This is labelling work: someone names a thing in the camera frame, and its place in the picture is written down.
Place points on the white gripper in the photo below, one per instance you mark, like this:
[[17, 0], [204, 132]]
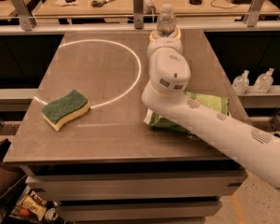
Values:
[[164, 43]]

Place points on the metal bracket post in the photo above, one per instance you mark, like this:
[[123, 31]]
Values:
[[27, 22], [252, 17], [138, 11]]

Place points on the brown bin at left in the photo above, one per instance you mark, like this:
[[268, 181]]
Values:
[[9, 175]]

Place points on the right sanitizer bottle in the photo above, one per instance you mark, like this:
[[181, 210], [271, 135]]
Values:
[[264, 81]]

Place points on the scissors on back desk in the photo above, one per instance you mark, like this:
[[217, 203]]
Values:
[[95, 3]]

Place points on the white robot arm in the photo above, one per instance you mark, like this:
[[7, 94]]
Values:
[[169, 74]]

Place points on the clear plastic water bottle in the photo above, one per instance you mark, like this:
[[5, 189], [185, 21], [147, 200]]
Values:
[[166, 21]]

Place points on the green and yellow sponge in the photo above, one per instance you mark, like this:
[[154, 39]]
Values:
[[61, 111]]

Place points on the right metal bracket post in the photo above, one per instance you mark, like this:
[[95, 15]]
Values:
[[252, 17]]

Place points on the green chips bag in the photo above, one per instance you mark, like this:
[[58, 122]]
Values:
[[217, 103]]

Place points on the snack box under table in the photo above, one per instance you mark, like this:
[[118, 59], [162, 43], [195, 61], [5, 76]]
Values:
[[35, 204]]

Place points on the left metal bracket post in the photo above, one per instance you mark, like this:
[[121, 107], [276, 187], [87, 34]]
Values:
[[27, 22]]

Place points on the middle metal bracket post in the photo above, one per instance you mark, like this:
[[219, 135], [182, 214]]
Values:
[[138, 11]]

